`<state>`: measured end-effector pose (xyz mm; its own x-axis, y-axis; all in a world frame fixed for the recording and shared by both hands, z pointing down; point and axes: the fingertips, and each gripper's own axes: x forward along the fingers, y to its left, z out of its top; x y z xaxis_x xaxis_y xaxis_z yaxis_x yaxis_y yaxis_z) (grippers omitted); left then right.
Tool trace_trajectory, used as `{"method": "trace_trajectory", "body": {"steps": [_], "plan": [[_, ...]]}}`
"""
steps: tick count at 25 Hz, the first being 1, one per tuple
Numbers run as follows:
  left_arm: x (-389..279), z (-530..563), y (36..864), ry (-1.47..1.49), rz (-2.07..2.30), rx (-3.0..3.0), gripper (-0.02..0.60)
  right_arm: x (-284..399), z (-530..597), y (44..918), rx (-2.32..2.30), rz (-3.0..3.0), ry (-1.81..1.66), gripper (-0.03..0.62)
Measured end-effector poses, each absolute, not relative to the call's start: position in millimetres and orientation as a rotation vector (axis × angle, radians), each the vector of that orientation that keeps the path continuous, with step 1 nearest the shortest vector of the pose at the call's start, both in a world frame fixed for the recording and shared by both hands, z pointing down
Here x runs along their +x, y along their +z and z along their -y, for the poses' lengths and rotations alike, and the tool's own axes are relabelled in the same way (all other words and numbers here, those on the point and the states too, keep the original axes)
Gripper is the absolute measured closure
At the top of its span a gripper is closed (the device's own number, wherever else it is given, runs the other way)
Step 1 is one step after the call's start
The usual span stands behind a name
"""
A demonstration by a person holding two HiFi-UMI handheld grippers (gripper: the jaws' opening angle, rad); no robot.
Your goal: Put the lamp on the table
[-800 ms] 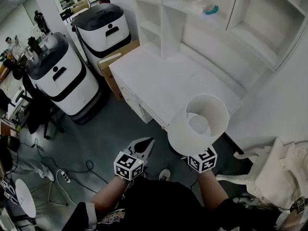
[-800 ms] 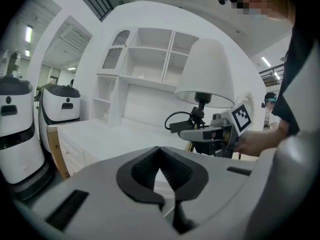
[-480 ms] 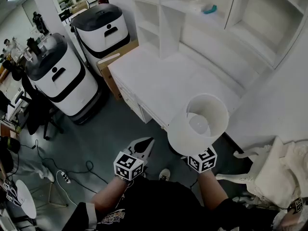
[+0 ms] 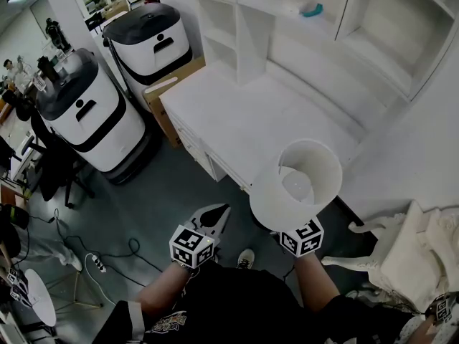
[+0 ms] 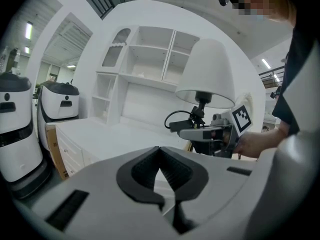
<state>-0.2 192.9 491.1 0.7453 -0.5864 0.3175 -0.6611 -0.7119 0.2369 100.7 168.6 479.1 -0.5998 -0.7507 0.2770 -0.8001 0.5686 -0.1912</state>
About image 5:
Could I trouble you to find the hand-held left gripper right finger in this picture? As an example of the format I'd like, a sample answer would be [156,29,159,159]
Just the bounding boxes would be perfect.
[159,146,258,235]

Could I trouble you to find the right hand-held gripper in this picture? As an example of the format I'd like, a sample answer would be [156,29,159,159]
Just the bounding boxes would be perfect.
[179,103,254,152]

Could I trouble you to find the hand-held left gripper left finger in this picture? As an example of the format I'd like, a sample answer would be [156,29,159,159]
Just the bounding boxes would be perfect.
[31,146,181,240]

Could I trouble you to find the white table lamp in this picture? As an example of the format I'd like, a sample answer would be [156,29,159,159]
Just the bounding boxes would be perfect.
[174,38,236,159]

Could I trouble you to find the person's right forearm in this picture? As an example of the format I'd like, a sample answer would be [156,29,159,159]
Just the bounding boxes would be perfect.
[234,126,288,159]

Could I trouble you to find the white desk hutch shelves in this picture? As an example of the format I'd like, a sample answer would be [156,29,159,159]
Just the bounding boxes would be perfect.
[89,25,201,127]

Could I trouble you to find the brown cardboard box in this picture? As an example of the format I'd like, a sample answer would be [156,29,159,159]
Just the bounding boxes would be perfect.
[44,123,71,181]

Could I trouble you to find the dark metal railing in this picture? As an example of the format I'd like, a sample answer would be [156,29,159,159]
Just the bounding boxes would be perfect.
[258,65,286,89]

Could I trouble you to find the white and black robot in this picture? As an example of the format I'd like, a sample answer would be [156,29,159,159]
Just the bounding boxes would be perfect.
[0,71,52,200]
[36,80,81,152]

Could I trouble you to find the person's black shirt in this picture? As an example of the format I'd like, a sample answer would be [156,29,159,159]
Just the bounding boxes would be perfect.
[271,26,320,136]

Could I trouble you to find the person's head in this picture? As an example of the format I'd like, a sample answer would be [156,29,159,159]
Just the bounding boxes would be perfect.
[232,0,297,24]

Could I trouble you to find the black gripper-mounted camera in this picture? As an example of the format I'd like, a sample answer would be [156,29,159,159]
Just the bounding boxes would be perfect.
[169,112,205,133]

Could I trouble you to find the black camera cable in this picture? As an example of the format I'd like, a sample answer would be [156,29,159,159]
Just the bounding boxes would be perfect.
[164,110,192,130]

